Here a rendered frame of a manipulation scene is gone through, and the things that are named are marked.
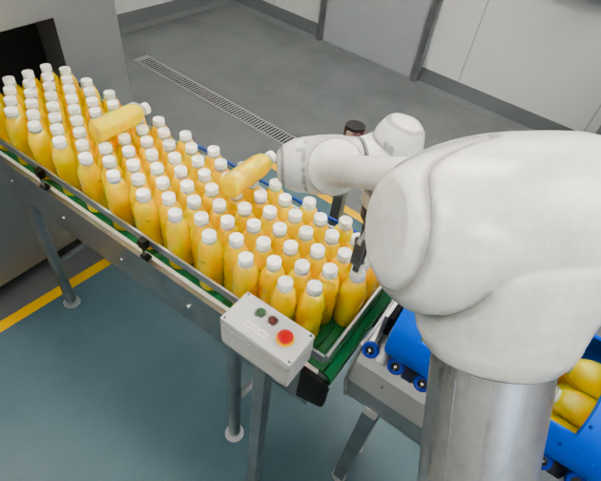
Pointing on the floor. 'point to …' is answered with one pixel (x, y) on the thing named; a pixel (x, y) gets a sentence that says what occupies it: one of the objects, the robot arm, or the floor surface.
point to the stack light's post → (338, 205)
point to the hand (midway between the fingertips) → (361, 264)
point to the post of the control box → (261, 388)
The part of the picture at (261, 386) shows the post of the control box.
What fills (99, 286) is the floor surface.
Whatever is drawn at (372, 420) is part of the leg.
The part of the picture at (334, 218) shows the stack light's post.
